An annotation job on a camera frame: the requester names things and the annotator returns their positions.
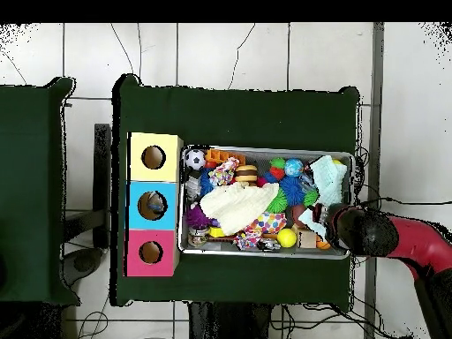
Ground cream yellow cloth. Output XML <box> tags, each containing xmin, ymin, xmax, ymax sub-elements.
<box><xmin>200</xmin><ymin>181</ymin><xmax>280</xmax><ymax>237</ymax></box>

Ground clear plastic packet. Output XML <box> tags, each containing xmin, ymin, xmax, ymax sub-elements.
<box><xmin>147</xmin><ymin>195</ymin><xmax>168</xmax><ymax>216</ymax></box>

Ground mint green cloth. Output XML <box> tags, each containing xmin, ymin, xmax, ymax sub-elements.
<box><xmin>299</xmin><ymin>154</ymin><xmax>350</xmax><ymax>238</ymax></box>

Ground clear shallow bin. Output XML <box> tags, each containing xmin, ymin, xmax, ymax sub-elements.
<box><xmin>178</xmin><ymin>145</ymin><xmax>358</xmax><ymax>261</ymax></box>

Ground wooden box with three holes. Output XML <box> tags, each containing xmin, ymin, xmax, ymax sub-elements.
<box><xmin>124</xmin><ymin>131</ymin><xmax>185</xmax><ymax>278</ymax></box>

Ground toy burger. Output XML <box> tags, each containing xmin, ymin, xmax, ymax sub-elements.
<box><xmin>235</xmin><ymin>164</ymin><xmax>260</xmax><ymax>185</ymax></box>

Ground orange plastic toy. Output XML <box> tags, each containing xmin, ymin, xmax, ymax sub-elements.
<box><xmin>204</xmin><ymin>148</ymin><xmax>247</xmax><ymax>168</ymax></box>

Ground black and white soccer ball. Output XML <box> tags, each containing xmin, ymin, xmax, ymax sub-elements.
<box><xmin>184</xmin><ymin>148</ymin><xmax>207</xmax><ymax>173</ymax></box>

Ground green spiky ball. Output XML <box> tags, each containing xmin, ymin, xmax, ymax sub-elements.
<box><xmin>264</xmin><ymin>186</ymin><xmax>290</xmax><ymax>215</ymax></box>

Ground flat colourful dotted packet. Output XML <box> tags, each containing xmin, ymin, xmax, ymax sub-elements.
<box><xmin>245</xmin><ymin>211</ymin><xmax>288</xmax><ymax>236</ymax></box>

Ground large blue spiky ball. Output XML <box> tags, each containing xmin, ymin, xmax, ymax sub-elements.
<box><xmin>278</xmin><ymin>176</ymin><xmax>307</xmax><ymax>207</ymax></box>

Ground blue globe ball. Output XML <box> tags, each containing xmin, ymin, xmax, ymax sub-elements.
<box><xmin>284</xmin><ymin>158</ymin><xmax>305</xmax><ymax>177</ymax></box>

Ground dark green table cloth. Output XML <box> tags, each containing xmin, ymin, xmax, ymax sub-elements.
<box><xmin>111</xmin><ymin>73</ymin><xmax>361</xmax><ymax>312</ymax></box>
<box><xmin>0</xmin><ymin>76</ymin><xmax>78</xmax><ymax>306</ymax></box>

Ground yellow ball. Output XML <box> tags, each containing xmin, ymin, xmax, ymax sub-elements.
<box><xmin>276</xmin><ymin>228</ymin><xmax>298</xmax><ymax>249</ymax></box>

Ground black stand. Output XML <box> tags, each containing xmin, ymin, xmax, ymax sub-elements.
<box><xmin>62</xmin><ymin>123</ymin><xmax>113</xmax><ymax>283</ymax></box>

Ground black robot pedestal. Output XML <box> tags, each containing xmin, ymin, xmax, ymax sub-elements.
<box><xmin>186</xmin><ymin>302</ymin><xmax>283</xmax><ymax>339</ymax></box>

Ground black cable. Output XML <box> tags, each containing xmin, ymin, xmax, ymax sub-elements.
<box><xmin>356</xmin><ymin>195</ymin><xmax>452</xmax><ymax>209</ymax></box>

